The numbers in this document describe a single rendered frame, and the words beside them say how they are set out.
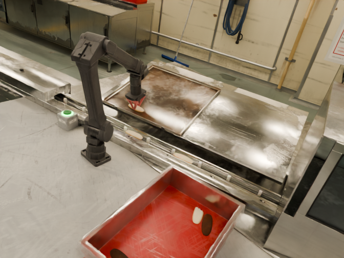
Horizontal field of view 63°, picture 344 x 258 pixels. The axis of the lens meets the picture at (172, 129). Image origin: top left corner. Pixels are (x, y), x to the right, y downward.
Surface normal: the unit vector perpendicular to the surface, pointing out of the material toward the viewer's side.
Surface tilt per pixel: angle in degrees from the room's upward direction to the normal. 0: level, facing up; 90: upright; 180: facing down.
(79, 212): 0
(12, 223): 0
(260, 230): 0
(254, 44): 90
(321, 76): 90
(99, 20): 90
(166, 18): 90
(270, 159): 10
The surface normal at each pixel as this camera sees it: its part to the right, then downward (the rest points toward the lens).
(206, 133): 0.06, -0.75
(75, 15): -0.50, 0.40
